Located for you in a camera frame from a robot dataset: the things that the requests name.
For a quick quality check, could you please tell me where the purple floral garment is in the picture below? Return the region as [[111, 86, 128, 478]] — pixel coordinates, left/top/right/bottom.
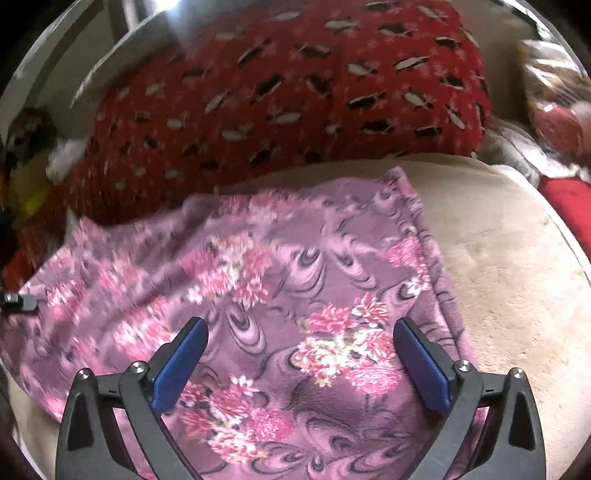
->
[[0, 166, 488, 480]]

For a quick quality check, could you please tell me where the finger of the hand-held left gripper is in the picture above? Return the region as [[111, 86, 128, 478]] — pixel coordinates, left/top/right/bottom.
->
[[0, 292, 42, 317]]

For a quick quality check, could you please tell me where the beige fleece blanket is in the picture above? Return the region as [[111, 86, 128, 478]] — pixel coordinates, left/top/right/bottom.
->
[[9, 154, 591, 480]]

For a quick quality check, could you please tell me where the plain red cloth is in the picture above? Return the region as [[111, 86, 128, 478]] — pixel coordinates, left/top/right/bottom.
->
[[538, 178, 591, 259]]

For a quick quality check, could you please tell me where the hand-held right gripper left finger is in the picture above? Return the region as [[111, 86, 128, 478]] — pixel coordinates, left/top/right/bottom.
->
[[55, 318, 209, 480]]

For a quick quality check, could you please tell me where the red patterned blanket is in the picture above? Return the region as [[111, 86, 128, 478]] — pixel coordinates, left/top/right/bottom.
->
[[14, 0, 492, 278]]

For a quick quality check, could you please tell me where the white plastic bag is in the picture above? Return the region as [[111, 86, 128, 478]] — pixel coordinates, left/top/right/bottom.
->
[[46, 138, 86, 178]]

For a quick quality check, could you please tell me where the plastic-wrapped bundle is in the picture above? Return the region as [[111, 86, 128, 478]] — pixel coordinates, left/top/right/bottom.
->
[[519, 39, 591, 176]]

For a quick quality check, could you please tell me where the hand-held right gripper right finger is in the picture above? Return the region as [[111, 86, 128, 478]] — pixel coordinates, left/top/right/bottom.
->
[[393, 316, 548, 480]]

